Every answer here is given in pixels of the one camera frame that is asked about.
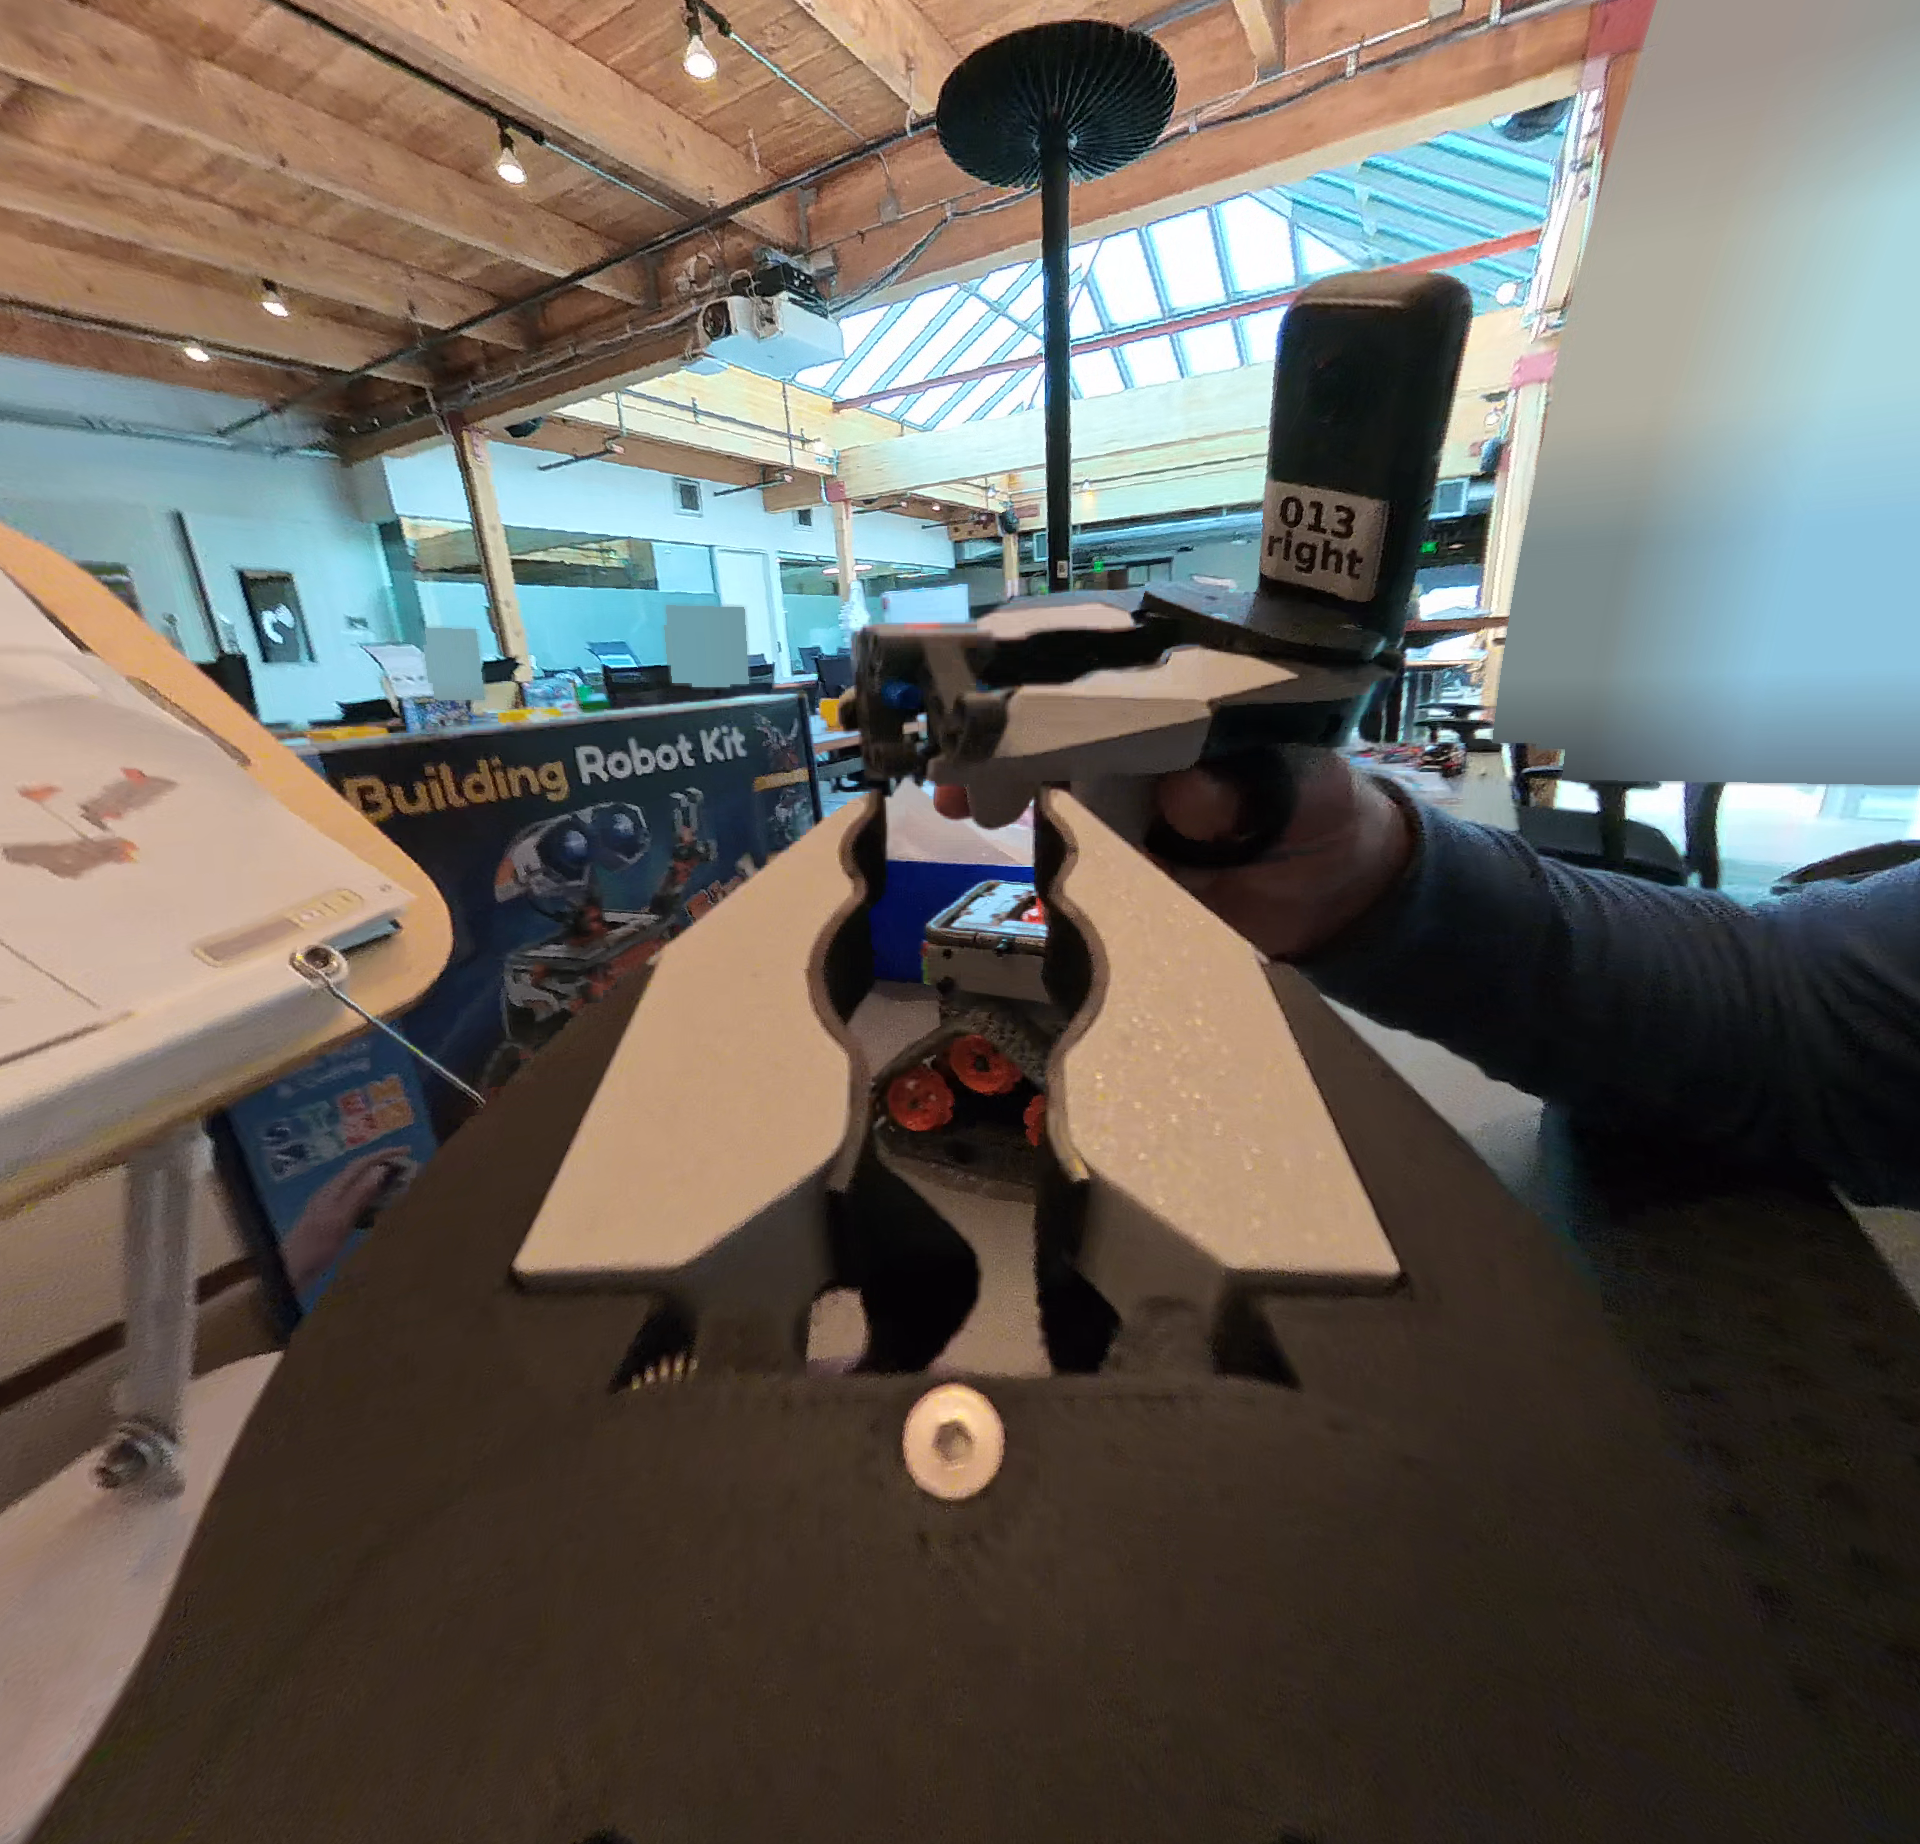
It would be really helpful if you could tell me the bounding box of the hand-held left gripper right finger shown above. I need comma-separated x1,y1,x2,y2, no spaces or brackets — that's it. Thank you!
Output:
1037,787,1407,1357

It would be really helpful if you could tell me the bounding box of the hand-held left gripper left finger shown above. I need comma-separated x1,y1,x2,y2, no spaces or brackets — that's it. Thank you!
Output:
510,791,890,1294

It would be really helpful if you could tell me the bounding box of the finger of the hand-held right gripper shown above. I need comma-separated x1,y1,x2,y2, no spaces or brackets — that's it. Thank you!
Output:
982,600,1149,647
960,645,1224,827

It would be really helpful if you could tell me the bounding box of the grey orange brick assembly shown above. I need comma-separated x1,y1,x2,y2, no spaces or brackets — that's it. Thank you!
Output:
840,621,1029,799

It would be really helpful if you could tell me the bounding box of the person's right forearm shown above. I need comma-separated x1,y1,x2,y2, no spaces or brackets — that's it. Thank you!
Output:
1297,795,1920,1211

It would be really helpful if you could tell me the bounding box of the person's right hand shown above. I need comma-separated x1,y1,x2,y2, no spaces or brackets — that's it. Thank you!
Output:
1146,741,1425,963

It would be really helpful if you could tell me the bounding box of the black ceiling pole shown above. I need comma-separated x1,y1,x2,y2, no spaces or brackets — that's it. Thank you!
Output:
933,25,1183,604

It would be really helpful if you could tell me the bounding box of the grey tracked toy robot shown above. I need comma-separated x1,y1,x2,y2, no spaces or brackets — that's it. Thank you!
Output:
875,874,1111,1202

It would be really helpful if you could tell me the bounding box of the blue plastic bin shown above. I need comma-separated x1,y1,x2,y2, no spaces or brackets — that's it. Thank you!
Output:
882,824,1052,984

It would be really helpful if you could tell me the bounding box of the dark blue robot kit box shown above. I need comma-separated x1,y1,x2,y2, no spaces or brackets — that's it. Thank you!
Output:
223,694,824,1316

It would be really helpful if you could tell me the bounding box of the white ceiling projector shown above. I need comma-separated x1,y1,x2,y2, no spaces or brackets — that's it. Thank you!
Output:
682,257,845,384

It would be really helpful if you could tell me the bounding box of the black office chair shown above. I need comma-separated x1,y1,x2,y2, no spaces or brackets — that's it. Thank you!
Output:
1507,774,1697,893

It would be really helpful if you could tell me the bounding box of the white instruction booklet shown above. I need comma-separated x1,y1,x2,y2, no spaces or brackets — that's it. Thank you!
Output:
0,569,413,1066

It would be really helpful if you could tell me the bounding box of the black wall sign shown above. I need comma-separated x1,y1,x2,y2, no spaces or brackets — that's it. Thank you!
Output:
237,569,317,664

